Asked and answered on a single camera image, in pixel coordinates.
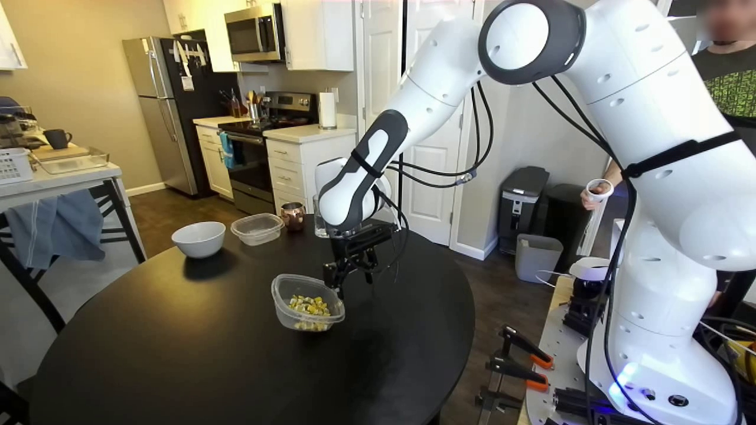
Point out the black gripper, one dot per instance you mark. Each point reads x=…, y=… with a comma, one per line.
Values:
x=356, y=251

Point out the yellow pasta pieces pile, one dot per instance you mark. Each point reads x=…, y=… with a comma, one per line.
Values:
x=308, y=308

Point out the clear plastic lunchbox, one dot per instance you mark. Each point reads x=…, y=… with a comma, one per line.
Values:
x=280, y=303

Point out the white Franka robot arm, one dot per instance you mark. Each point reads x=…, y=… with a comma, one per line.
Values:
x=668, y=119

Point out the person's hand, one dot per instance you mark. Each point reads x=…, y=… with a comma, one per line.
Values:
x=603, y=198

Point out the white cabinets beside stove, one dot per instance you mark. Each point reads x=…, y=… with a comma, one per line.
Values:
x=303, y=160

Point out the white panel door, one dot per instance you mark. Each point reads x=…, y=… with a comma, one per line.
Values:
x=427, y=180

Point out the white bowl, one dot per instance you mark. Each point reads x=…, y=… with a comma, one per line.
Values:
x=198, y=239

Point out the black kitchen stove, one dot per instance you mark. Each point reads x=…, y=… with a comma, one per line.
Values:
x=251, y=153

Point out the white paper towel roll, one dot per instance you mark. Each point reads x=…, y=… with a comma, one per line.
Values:
x=327, y=110

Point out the black step trash can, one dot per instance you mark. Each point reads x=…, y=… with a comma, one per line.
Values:
x=523, y=205

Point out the small grey waste bin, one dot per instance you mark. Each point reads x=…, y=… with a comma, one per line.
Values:
x=537, y=258

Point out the robot mounting table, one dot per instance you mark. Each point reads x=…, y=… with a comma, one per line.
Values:
x=551, y=346

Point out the stainless steel refrigerator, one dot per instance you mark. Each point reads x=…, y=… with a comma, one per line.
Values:
x=169, y=119

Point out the white cabinets above stove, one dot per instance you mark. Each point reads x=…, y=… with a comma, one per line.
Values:
x=319, y=36

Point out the stainless steel microwave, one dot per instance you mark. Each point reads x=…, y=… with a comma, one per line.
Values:
x=251, y=34

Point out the blue cloth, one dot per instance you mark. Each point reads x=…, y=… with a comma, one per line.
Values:
x=59, y=226

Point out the dark mug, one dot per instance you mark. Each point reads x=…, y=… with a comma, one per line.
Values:
x=57, y=138

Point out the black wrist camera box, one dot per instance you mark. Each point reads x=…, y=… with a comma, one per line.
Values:
x=368, y=231

